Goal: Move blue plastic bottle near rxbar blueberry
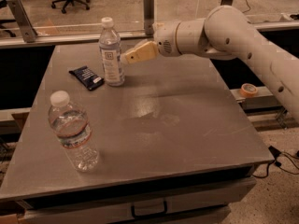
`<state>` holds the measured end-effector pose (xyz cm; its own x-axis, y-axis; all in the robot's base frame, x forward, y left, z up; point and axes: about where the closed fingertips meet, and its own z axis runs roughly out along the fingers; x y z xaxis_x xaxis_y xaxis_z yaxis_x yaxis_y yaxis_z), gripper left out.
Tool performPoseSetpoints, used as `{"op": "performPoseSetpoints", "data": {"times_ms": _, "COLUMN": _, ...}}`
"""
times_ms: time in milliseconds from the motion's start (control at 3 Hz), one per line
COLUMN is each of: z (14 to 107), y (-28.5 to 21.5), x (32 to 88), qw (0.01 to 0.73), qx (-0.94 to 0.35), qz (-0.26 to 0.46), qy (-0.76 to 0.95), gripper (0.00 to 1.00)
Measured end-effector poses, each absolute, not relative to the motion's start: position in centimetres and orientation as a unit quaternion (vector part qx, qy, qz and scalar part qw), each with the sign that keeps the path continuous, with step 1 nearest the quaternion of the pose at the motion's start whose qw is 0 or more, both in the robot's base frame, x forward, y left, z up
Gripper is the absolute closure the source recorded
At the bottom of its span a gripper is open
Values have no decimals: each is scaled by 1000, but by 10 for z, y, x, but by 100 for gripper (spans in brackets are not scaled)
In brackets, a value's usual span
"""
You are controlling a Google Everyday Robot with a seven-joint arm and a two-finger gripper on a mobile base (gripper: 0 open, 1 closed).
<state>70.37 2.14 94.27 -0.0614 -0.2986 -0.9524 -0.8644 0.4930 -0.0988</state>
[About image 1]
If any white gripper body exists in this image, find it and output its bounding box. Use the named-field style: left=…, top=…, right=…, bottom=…
left=153, top=21, right=180, bottom=57

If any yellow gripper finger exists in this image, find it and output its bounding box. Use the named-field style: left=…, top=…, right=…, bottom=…
left=134, top=39, right=150, bottom=49
left=121, top=41, right=159, bottom=64

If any blue label plastic bottle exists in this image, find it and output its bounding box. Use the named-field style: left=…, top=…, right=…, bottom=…
left=99, top=17, right=125, bottom=87

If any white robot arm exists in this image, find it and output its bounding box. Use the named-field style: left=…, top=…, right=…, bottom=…
left=121, top=6, right=299, bottom=121

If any dark blue rxbar wrapper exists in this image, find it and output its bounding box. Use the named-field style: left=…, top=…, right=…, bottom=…
left=69, top=66, right=105, bottom=91

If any clear plastic water bottle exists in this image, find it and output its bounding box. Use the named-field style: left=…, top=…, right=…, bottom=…
left=48, top=91, right=99, bottom=172

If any orange tape roll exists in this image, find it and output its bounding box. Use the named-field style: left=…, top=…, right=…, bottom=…
left=240, top=83, right=258, bottom=98

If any grey table drawer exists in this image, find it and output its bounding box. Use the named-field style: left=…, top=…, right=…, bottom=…
left=21, top=176, right=256, bottom=224

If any middle metal bracket post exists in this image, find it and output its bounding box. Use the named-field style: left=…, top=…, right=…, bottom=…
left=143, top=0, right=154, bottom=35

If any metal rail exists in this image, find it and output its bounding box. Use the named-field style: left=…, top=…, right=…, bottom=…
left=0, top=21, right=299, bottom=49

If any left metal bracket post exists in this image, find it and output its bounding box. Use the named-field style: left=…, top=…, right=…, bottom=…
left=7, top=0, right=37, bottom=43

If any black floor cable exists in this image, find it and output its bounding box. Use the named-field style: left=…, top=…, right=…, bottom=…
left=251, top=145, right=299, bottom=179

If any black drawer handle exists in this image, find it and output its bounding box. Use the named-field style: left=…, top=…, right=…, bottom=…
left=130, top=201, right=168, bottom=219

